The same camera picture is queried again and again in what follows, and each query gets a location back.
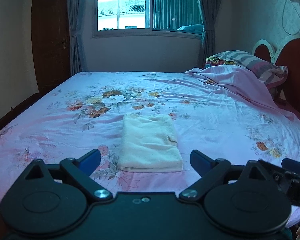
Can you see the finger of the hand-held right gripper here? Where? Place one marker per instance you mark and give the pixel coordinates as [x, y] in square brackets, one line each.
[277, 173]
[295, 165]

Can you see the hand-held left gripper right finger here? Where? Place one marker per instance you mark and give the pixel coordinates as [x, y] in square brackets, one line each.
[200, 160]

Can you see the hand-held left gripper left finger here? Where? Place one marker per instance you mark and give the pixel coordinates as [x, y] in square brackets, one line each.
[91, 160]

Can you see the cream knitted sweater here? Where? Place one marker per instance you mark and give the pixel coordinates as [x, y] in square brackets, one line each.
[148, 140]

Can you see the floral bed sheet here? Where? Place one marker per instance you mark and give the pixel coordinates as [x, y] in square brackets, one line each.
[215, 110]

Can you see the pink blanket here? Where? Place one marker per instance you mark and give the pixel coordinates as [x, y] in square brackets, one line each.
[235, 80]

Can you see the red wooden headboard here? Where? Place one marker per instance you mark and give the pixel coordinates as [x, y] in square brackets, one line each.
[296, 62]

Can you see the striped floral pillow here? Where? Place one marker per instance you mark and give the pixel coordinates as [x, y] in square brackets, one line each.
[245, 60]

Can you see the brown wooden door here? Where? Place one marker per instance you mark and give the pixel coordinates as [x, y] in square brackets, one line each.
[51, 37]

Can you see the grey curtain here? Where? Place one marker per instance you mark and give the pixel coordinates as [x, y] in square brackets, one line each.
[208, 17]
[76, 30]

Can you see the teal cloth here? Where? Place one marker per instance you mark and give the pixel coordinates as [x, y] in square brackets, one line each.
[190, 27]

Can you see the sliding glass window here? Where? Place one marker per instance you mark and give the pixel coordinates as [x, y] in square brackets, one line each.
[122, 7]

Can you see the dark wooden bed frame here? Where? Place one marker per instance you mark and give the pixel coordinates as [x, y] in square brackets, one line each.
[22, 105]

